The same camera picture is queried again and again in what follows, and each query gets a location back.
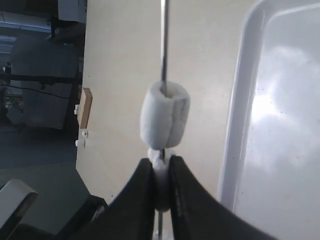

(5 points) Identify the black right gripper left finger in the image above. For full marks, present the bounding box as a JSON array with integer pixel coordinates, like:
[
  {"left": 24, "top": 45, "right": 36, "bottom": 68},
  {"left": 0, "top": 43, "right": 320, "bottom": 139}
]
[{"left": 68, "top": 158, "right": 155, "bottom": 240}]

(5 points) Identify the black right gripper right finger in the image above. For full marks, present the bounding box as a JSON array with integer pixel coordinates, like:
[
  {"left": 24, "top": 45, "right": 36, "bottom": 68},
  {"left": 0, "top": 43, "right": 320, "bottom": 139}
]
[{"left": 169, "top": 155, "right": 273, "bottom": 240}]

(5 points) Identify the thin metal skewer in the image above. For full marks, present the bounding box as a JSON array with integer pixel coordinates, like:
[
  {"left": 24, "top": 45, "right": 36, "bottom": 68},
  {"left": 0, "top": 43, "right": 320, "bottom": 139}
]
[{"left": 158, "top": 0, "right": 170, "bottom": 240}]

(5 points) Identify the white plastic tray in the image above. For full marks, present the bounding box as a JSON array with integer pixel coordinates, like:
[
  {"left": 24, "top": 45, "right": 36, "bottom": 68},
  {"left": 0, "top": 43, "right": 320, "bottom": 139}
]
[{"left": 218, "top": 0, "right": 320, "bottom": 240}]

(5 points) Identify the wooden block on table edge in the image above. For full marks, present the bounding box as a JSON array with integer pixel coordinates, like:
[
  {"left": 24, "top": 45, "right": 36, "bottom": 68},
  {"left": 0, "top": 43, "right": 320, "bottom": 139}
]
[{"left": 75, "top": 87, "right": 93, "bottom": 129}]

